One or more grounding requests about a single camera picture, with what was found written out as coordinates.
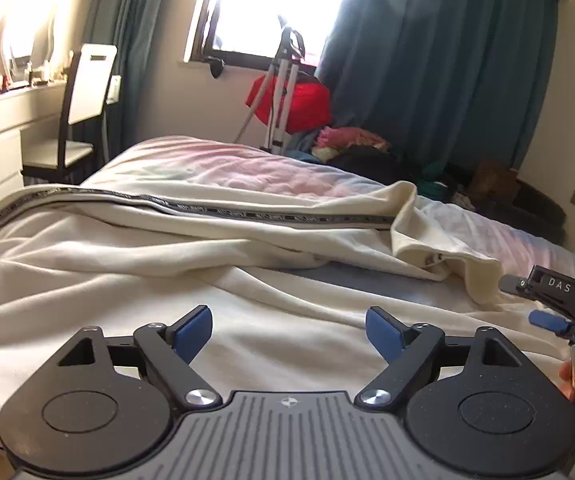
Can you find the cream pants with striped band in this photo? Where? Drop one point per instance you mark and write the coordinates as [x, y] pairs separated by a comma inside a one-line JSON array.
[[132, 280]]

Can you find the grey-green curtain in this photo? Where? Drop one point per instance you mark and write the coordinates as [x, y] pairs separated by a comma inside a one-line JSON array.
[[137, 35]]

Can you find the red bag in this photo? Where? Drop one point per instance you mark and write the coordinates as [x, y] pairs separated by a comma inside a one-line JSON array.
[[307, 105]]

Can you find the black clothes pile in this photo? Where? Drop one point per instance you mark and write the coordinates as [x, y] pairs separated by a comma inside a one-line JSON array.
[[372, 165]]

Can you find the teal curtain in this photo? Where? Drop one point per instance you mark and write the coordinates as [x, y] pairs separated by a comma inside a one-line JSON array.
[[442, 60]]

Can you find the white tripod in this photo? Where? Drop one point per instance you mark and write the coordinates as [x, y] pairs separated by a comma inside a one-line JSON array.
[[283, 90]]

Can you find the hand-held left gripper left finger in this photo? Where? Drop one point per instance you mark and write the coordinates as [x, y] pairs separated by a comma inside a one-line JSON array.
[[193, 334]]

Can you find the green cloth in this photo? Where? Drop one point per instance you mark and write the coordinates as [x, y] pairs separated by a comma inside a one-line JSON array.
[[432, 180]]

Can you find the pink cloth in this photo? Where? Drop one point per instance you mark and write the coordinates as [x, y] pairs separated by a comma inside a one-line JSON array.
[[347, 137]]

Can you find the window with dark frame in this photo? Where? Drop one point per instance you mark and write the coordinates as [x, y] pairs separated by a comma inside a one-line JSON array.
[[267, 5]]

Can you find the white and black chair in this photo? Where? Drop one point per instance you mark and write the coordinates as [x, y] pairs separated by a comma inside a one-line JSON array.
[[87, 85]]

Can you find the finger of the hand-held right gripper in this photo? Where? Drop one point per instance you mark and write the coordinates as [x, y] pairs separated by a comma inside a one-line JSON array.
[[513, 283], [542, 319]]

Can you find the brown box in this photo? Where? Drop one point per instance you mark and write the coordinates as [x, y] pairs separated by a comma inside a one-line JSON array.
[[492, 180]]

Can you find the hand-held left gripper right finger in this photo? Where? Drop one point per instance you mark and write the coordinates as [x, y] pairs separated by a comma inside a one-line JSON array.
[[383, 335]]

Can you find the bed with white quilt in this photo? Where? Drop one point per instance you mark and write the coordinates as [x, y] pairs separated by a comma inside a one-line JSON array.
[[247, 170]]

